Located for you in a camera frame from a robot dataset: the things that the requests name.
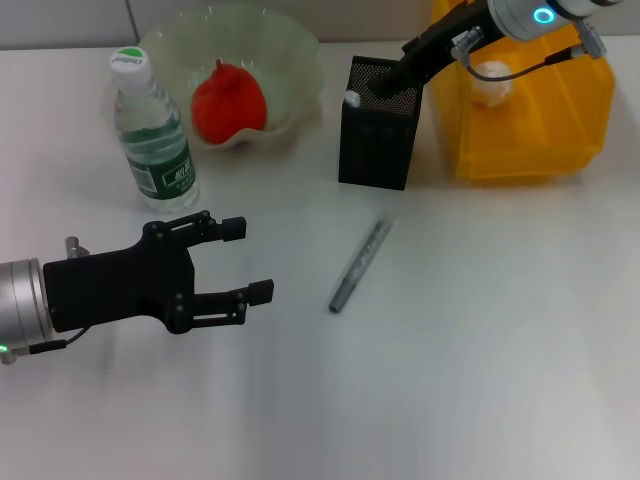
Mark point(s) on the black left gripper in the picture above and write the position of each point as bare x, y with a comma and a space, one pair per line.
110, 290

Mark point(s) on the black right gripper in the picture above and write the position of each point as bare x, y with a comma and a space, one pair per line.
445, 40

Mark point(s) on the mint green utility knife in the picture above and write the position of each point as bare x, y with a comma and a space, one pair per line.
352, 99

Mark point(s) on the white paper ball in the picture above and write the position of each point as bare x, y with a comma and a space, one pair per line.
495, 92

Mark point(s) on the grey pen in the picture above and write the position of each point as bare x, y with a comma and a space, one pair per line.
357, 270

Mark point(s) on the clear bottle with green label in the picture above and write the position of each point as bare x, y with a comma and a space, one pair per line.
160, 165

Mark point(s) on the red-orange fruit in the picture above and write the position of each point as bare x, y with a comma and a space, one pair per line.
230, 105

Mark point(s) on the black mesh pen holder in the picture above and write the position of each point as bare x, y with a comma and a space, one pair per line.
377, 145

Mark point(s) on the pale green glass fruit bowl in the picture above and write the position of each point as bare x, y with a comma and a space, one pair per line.
290, 65

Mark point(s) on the yellow plastic bin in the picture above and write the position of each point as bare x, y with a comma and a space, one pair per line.
540, 130

